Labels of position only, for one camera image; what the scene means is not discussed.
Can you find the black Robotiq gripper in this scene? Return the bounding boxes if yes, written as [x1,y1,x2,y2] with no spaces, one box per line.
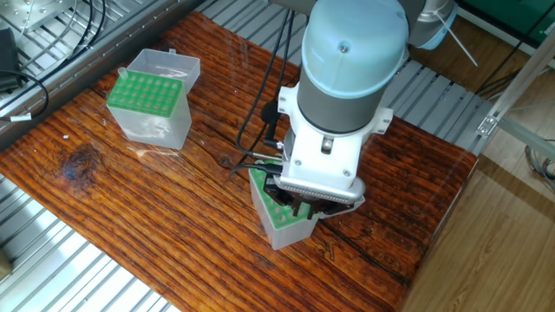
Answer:
[263,173,318,219]

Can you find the clear pipette box green rack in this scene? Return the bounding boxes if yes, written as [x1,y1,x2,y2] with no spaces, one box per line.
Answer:
[248,165,367,250]
[107,49,202,153]

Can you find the thin white plastic strip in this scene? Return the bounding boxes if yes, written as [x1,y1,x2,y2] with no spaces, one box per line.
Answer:
[431,10,480,68]

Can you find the black gripper cable bundle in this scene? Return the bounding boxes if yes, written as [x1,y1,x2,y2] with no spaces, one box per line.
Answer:
[234,9,296,174]

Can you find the aluminium frame profile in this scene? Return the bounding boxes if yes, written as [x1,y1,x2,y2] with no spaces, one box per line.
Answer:
[475,48,555,174]

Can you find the black cables on frame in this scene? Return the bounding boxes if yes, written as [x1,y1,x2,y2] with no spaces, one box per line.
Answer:
[0,0,114,122]

